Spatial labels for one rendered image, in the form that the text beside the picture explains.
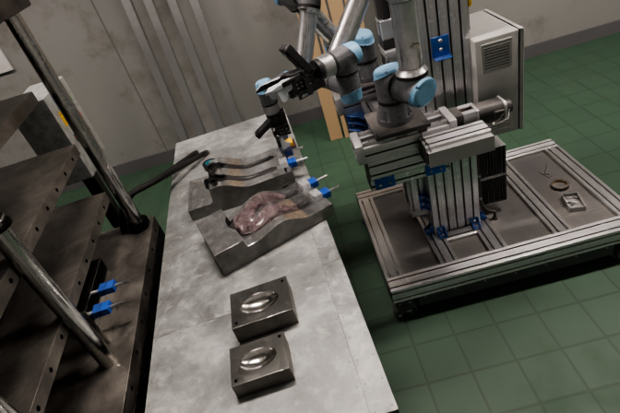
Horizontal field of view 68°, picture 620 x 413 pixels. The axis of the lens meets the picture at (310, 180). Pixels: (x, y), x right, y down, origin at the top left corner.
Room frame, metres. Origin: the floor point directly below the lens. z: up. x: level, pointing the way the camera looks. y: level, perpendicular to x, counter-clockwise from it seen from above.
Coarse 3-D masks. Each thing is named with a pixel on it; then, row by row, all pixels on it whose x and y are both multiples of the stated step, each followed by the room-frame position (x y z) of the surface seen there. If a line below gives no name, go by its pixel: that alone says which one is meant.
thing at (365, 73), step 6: (372, 60) 2.09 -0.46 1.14; (360, 66) 2.10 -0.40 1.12; (366, 66) 2.09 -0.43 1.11; (372, 66) 2.08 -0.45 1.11; (378, 66) 2.10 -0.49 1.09; (360, 72) 2.11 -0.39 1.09; (366, 72) 2.08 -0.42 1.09; (372, 72) 2.08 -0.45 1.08; (360, 78) 2.09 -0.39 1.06; (366, 78) 2.07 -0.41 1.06; (372, 78) 2.07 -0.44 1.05
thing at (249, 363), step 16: (272, 336) 0.91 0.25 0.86; (240, 352) 0.89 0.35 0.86; (256, 352) 0.88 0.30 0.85; (272, 352) 0.87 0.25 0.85; (288, 352) 0.86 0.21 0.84; (240, 368) 0.84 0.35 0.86; (256, 368) 0.84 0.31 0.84; (272, 368) 0.81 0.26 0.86; (288, 368) 0.79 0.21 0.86; (240, 384) 0.79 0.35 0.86; (256, 384) 0.79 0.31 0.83; (272, 384) 0.79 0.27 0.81
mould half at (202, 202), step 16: (224, 160) 1.96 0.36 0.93; (240, 160) 1.97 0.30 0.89; (256, 160) 1.93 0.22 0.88; (272, 160) 1.88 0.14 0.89; (208, 176) 1.97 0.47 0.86; (272, 176) 1.75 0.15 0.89; (288, 176) 1.74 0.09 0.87; (192, 192) 1.87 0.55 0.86; (208, 192) 1.83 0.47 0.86; (224, 192) 1.73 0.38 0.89; (240, 192) 1.73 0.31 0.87; (256, 192) 1.73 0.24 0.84; (192, 208) 1.73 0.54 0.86; (208, 208) 1.73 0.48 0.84; (224, 208) 1.73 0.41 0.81
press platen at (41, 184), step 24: (0, 168) 1.78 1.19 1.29; (24, 168) 1.70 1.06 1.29; (48, 168) 1.63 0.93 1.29; (72, 168) 1.66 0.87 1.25; (0, 192) 1.55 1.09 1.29; (24, 192) 1.49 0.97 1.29; (48, 192) 1.43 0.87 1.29; (24, 216) 1.31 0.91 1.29; (48, 216) 1.34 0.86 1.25; (24, 240) 1.17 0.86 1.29; (0, 264) 1.07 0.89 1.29; (0, 288) 0.97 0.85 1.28; (0, 312) 0.92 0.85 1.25
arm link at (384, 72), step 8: (392, 64) 1.66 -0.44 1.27; (376, 72) 1.63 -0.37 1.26; (384, 72) 1.60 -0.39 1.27; (392, 72) 1.59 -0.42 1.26; (376, 80) 1.63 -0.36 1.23; (384, 80) 1.60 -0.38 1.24; (392, 80) 1.57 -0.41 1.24; (376, 88) 1.64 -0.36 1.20; (384, 88) 1.59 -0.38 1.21; (376, 96) 1.66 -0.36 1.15; (384, 96) 1.61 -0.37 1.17
